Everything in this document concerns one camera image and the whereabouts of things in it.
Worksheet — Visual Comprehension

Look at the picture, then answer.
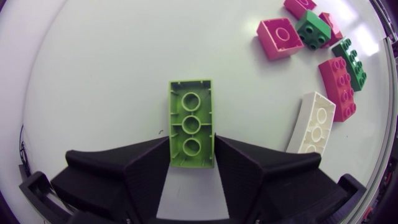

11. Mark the red small toy brick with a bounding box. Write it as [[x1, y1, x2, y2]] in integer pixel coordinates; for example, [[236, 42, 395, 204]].
[[318, 12, 344, 49]]

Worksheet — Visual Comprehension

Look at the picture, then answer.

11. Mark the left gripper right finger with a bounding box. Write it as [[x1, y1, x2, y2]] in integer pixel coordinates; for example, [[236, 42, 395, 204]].
[[213, 134, 348, 224]]

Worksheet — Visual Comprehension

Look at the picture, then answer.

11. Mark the dark green small toy brick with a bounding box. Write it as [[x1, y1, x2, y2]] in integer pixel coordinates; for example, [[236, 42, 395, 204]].
[[295, 9, 332, 51]]

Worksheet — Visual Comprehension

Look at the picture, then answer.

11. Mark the dark green large toy brick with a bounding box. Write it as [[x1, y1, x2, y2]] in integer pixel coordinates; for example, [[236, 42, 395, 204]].
[[331, 37, 368, 92]]

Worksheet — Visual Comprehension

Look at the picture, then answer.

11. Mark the pink small toy brick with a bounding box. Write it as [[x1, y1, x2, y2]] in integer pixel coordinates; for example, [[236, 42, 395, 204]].
[[256, 17, 305, 61]]

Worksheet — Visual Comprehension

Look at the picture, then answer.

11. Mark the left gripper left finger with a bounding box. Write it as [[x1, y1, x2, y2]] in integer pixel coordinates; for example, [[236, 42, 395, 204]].
[[50, 135, 170, 224]]

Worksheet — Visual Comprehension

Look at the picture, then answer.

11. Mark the light green large toy brick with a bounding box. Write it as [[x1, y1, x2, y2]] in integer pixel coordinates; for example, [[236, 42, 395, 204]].
[[168, 78, 216, 169]]

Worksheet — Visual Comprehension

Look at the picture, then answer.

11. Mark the red large toy brick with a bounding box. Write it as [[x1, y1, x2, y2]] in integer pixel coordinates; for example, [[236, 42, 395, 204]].
[[318, 56, 358, 123]]

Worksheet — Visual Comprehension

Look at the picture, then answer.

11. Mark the white large toy brick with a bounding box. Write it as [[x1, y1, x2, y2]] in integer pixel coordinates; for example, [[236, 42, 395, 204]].
[[285, 91, 336, 156]]

